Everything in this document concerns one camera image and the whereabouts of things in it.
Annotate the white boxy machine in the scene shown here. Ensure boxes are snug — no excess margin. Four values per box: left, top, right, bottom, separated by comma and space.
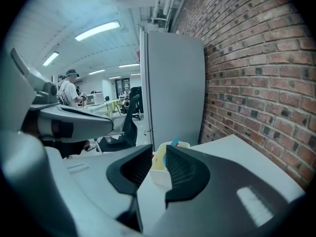
86, 92, 103, 106

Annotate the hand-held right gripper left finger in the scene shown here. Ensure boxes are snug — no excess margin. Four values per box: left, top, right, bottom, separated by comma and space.
45, 144, 153, 237

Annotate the person's left hand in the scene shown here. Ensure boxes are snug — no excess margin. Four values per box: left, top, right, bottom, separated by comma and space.
59, 140, 91, 159

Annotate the dark glass door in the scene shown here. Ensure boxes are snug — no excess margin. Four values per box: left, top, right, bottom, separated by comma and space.
114, 77, 131, 96

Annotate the cream plastic container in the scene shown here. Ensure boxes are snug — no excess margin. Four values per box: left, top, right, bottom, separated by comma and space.
149, 140, 191, 186

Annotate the white background table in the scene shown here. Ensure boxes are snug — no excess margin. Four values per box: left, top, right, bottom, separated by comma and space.
83, 98, 129, 119

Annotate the grey refrigerator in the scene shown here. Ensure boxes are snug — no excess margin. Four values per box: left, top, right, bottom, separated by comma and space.
139, 30, 206, 153

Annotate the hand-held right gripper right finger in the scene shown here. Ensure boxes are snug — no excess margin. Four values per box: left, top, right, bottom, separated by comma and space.
142, 145, 289, 237

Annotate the black high-back office chair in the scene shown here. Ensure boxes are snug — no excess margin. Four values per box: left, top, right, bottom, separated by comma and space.
129, 86, 143, 121

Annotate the black mesh office chair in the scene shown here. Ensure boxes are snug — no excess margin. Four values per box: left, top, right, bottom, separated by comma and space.
96, 94, 142, 154

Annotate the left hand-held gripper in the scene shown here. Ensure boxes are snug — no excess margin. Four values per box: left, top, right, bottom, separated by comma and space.
26, 67, 114, 143

